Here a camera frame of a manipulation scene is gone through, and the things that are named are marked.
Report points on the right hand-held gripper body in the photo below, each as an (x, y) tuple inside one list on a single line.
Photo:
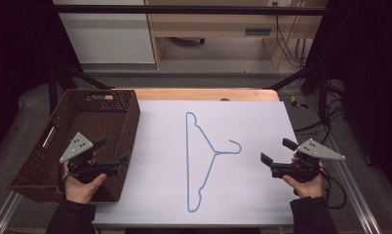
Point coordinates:
[(317, 150)]

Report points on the black curtain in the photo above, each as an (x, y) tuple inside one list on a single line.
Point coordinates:
[(372, 65), (18, 48)]

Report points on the light wooden desk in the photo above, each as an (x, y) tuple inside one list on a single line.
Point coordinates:
[(216, 22)]

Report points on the person's left hand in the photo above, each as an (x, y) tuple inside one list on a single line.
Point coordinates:
[(82, 190)]

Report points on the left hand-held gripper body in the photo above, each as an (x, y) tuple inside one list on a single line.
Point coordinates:
[(77, 146)]

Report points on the brown woven basket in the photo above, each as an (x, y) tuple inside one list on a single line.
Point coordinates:
[(86, 110)]

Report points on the person's right hand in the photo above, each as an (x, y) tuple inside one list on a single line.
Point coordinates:
[(309, 188)]

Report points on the black horizontal frame bar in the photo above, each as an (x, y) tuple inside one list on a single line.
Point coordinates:
[(184, 9)]

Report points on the white table board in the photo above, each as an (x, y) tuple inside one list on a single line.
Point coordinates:
[(249, 195)]

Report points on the black frame strut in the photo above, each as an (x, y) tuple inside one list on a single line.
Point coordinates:
[(86, 79), (291, 79)]

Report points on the white cabinet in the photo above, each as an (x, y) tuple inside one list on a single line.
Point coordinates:
[(109, 35)]

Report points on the aluminium rail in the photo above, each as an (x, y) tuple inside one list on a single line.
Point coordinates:
[(4, 213), (353, 195)]

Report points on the yellow and black tool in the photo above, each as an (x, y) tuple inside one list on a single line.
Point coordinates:
[(295, 102)]

